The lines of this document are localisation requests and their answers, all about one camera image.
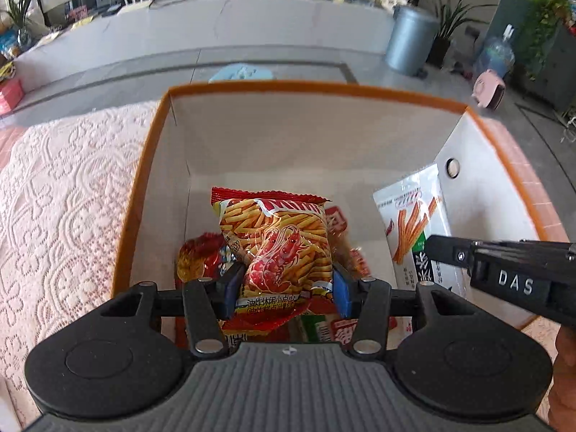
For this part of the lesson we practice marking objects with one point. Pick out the orange cardboard box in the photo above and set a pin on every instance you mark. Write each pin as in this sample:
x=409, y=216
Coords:
x=292, y=144

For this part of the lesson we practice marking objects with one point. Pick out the brown meat snack packet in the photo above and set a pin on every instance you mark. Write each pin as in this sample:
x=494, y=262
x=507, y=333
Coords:
x=337, y=222

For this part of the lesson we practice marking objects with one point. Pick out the person's right hand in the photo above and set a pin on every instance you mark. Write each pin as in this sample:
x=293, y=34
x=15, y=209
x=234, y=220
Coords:
x=567, y=346

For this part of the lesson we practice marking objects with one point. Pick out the grey drawer cabinet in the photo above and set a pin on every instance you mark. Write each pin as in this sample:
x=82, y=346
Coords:
x=562, y=67

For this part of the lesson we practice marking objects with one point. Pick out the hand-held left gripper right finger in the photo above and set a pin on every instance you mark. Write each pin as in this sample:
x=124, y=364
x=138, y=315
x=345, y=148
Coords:
x=344, y=290

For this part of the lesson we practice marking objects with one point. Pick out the white lace tablecloth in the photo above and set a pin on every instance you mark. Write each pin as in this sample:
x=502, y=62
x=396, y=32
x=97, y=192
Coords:
x=67, y=198

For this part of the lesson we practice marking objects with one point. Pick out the grey pedal trash can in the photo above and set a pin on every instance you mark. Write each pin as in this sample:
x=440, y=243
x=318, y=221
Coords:
x=411, y=40

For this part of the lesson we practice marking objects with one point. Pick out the blue water jug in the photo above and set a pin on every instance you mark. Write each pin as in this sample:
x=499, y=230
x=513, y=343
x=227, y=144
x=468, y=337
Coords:
x=495, y=56

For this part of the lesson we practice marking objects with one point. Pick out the pink storage box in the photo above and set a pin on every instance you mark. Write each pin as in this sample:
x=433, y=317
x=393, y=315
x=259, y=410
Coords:
x=9, y=95

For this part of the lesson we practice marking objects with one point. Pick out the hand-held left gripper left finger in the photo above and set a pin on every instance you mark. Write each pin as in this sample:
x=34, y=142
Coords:
x=233, y=290

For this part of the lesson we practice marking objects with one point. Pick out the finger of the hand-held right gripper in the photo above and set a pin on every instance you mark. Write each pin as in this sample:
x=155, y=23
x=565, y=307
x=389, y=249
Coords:
x=450, y=254

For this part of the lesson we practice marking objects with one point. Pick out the pink space heater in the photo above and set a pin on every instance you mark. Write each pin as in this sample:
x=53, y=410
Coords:
x=488, y=92

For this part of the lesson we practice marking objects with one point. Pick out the trailing vine plant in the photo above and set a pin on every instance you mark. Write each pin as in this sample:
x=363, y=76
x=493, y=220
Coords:
x=540, y=18

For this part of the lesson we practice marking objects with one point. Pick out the green red snack packet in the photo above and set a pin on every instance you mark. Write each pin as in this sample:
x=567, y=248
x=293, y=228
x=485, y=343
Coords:
x=315, y=329

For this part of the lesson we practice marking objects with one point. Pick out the blue plastic stool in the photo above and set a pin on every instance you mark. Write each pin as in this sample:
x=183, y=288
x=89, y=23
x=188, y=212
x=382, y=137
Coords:
x=240, y=73

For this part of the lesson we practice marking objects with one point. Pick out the white television console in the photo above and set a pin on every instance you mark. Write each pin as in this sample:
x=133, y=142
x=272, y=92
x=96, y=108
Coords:
x=180, y=31

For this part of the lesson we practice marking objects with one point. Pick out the large red snack packet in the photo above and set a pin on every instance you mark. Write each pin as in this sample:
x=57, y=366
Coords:
x=198, y=256

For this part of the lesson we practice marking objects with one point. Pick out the shrimp stick snack packet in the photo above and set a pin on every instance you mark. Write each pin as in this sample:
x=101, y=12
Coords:
x=279, y=243

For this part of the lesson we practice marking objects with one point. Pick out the green plant in vase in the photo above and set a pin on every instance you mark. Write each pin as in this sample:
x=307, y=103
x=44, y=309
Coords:
x=18, y=9

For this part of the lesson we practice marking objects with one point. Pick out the long-leaf potted plant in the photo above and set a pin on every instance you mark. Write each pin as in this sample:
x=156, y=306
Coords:
x=438, y=51

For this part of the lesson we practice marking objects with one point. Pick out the white round gadget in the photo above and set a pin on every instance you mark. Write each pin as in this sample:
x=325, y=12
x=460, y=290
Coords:
x=393, y=0

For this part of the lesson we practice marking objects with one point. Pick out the white snack packet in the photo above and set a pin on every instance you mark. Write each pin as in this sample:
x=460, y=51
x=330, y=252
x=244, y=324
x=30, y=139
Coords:
x=405, y=216

